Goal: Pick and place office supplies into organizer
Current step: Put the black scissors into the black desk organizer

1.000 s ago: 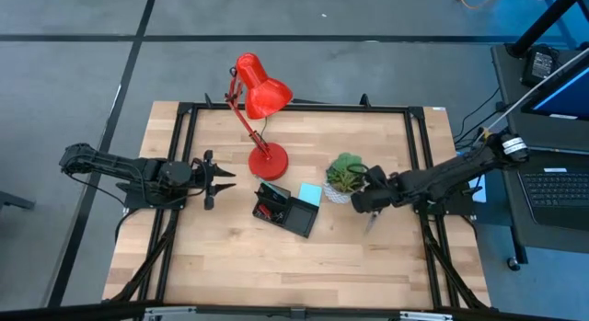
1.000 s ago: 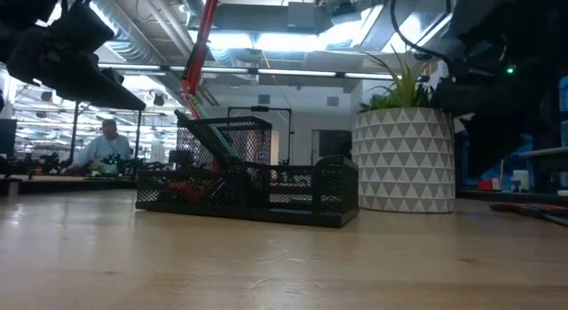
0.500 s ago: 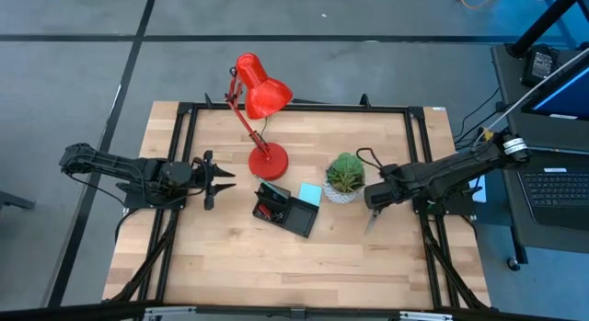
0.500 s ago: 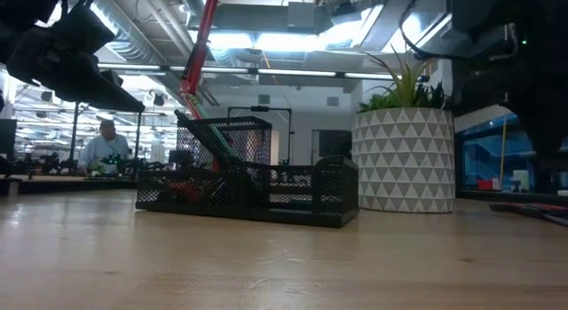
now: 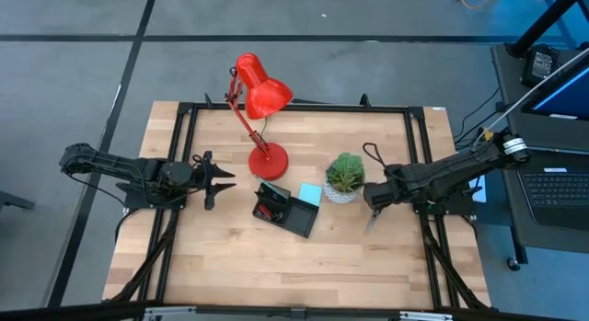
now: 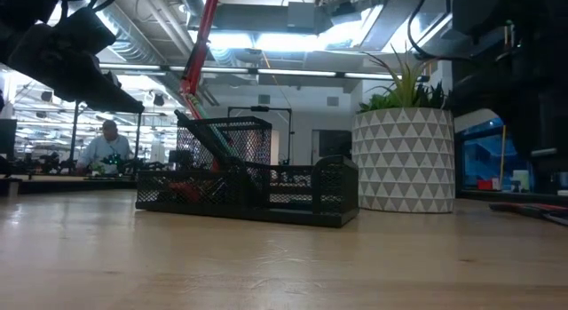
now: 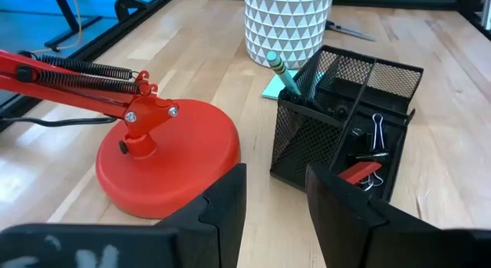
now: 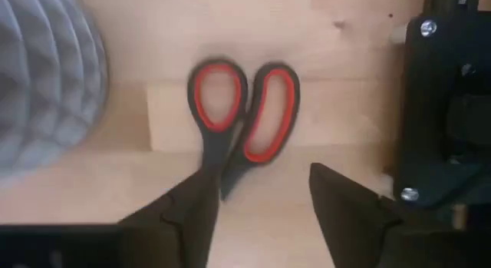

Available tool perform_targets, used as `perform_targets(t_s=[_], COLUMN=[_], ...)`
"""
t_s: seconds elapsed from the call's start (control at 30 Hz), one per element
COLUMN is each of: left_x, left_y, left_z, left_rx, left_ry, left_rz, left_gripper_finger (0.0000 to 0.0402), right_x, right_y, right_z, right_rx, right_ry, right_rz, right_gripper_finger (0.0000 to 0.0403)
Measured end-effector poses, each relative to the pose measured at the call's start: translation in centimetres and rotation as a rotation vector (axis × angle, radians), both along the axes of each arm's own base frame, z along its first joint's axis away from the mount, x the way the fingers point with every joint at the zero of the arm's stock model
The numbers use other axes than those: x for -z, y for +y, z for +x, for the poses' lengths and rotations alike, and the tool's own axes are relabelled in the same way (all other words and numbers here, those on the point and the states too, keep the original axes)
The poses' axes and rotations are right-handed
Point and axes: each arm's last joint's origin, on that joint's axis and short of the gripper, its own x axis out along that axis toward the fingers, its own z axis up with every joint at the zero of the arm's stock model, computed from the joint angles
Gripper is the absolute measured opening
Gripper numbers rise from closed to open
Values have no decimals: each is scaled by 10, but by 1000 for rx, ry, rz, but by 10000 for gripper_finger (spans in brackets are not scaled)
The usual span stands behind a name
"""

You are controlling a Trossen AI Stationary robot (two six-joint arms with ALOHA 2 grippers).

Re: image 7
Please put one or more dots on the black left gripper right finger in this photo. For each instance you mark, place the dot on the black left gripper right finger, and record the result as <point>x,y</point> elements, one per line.
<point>353,229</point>

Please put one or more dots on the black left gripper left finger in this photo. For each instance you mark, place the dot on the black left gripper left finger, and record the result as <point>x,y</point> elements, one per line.
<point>215,222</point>

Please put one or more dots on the black binder clip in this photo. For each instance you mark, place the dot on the black binder clip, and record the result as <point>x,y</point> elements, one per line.
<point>370,185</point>
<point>374,131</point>

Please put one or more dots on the black pen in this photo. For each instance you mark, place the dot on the black pen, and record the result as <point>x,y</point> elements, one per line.
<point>296,98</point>

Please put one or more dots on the teal sticky note pad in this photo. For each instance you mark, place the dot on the teal sticky note pad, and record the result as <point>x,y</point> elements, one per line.
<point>274,87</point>

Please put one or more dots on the teal pencil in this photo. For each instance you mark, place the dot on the teal pencil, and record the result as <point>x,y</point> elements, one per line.
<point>283,72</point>

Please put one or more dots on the black mesh desk organizer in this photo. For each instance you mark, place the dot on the black mesh desk organizer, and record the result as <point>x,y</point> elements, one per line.
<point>303,141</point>

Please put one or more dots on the red desk lamp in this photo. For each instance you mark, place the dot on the red desk lamp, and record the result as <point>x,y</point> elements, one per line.
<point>180,160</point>

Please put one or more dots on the succulent in white patterned pot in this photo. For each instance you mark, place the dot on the succulent in white patterned pot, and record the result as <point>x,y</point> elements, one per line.
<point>287,26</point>

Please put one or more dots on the black stand pole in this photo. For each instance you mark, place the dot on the black stand pole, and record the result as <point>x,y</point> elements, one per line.
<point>63,8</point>

